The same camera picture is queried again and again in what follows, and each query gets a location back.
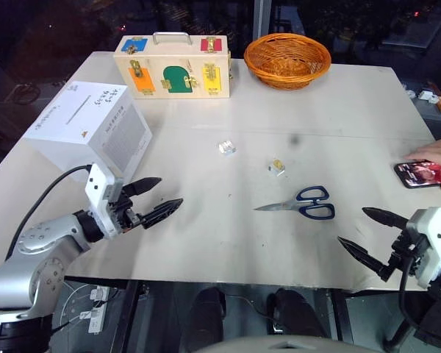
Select black table leg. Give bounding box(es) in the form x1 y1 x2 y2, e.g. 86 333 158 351
109 279 141 353
326 289 351 343

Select grey window frame post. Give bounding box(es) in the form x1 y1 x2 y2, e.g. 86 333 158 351
252 0 273 60

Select small yellow-white clip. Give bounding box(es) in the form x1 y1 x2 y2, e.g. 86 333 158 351
267 158 287 177

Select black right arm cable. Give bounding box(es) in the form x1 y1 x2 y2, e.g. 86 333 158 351
398 255 428 332

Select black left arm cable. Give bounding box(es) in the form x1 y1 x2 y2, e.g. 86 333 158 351
5 164 95 259

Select coiled black cable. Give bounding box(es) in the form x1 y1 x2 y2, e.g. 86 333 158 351
10 83 40 107

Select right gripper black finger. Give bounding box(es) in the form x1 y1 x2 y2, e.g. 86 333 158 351
337 236 395 283
362 207 409 230

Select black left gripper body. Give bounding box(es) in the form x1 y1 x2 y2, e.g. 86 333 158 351
108 182 145 235

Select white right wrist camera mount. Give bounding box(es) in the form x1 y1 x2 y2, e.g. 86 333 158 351
406 207 441 290

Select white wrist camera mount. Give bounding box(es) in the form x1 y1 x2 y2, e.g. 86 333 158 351
85 163 125 240
406 207 441 290

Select person's bare hand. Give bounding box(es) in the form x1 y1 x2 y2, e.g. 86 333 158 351
403 136 441 189

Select blue handled scissors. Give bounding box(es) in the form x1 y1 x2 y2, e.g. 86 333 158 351
252 185 336 221

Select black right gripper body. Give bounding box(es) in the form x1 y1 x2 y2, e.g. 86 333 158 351
388 219 428 276

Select wooden latch lock box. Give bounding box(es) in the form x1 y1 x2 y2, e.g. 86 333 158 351
112 31 232 100

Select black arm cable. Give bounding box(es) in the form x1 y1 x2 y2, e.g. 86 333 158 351
5 164 95 259
398 255 428 332

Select black smartphone with red screen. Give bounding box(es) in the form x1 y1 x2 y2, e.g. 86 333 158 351
393 158 441 190

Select white power strip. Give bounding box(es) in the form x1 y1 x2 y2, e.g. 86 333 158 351
79 285 111 335

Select small white connector blocks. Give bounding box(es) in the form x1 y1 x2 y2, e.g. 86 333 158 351
406 89 441 104

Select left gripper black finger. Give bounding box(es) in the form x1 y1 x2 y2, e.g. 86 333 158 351
126 176 163 199
135 198 184 231

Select orange wicker basket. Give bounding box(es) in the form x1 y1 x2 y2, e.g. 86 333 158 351
243 32 333 91

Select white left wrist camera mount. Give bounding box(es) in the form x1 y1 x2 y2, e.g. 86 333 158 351
85 163 125 240

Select white cardboard box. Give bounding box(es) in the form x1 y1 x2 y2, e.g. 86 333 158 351
24 79 154 184

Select dark rounded shape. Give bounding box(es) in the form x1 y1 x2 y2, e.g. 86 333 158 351
265 288 329 338

